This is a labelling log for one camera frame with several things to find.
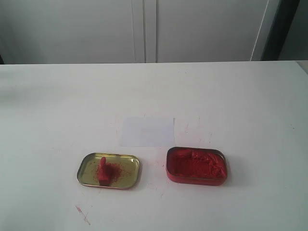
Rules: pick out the red ink tin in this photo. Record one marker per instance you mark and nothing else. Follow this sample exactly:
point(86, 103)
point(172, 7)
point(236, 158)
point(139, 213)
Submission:
point(196, 166)

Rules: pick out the red stamp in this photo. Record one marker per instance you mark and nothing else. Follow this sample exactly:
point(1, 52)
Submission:
point(102, 173)

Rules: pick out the white paper sheet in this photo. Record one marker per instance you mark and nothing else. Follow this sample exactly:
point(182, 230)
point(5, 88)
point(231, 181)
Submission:
point(147, 132)

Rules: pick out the gold tin lid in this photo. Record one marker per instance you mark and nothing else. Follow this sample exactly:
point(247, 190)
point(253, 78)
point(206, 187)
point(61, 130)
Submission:
point(123, 170)

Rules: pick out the white cabinet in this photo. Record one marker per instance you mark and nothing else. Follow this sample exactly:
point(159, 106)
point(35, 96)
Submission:
point(134, 31)

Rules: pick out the dark door frame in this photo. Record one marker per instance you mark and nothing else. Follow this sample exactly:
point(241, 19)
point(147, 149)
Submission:
point(288, 36)

